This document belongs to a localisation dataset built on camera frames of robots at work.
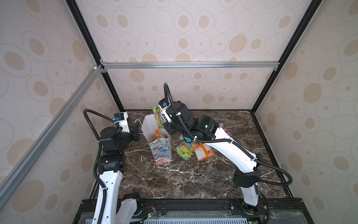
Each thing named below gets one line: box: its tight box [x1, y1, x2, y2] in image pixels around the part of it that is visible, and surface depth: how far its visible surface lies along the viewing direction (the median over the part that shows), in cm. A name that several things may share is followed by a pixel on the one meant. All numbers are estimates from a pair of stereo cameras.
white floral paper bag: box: [141, 113, 173, 166], surface depth 81 cm
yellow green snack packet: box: [174, 141, 194, 161], surface depth 94 cm
